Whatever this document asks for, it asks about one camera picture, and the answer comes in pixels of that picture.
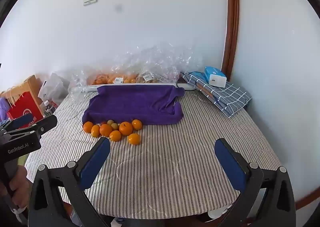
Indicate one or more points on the beige paper bag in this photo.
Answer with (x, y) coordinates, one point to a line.
(12, 97)

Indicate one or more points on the pile of oranges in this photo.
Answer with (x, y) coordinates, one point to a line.
(125, 128)

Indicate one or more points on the labelled drink bottle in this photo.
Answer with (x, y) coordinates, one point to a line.
(47, 109)

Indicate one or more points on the person's left hand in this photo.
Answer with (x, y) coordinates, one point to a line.
(20, 187)

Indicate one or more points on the clear bag of oranges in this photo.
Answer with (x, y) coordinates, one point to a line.
(112, 78)

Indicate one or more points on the purple towel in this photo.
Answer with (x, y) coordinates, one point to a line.
(135, 102)

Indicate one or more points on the purple fluffy item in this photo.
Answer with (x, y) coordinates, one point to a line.
(3, 109)

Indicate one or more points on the yellow-green plum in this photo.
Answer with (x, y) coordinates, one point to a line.
(115, 126)
(110, 122)

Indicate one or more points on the white plastic bag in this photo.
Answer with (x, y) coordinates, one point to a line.
(51, 89)

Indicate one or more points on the clear bag of longans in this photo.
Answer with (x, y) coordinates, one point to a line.
(150, 78)

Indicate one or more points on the crumpled clear plastic bag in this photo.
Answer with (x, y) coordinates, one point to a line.
(160, 59)

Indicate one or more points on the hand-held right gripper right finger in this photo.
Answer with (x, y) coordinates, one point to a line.
(230, 164)

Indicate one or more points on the folded plaid cloth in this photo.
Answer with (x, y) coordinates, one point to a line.
(225, 97)

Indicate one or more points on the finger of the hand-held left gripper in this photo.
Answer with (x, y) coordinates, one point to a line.
(45, 124)
(22, 120)

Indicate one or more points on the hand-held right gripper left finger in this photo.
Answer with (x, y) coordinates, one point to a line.
(95, 164)

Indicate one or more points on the empty clear plastic bag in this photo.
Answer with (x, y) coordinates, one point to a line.
(77, 84)

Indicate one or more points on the blue and white tissue box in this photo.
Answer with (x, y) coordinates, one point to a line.
(215, 76)

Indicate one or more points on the wooden baseboard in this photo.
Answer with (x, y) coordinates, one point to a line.
(307, 199)

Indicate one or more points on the wooden door frame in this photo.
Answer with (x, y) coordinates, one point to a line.
(232, 16)

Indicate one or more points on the red paper bag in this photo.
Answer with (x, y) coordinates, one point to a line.
(23, 109)

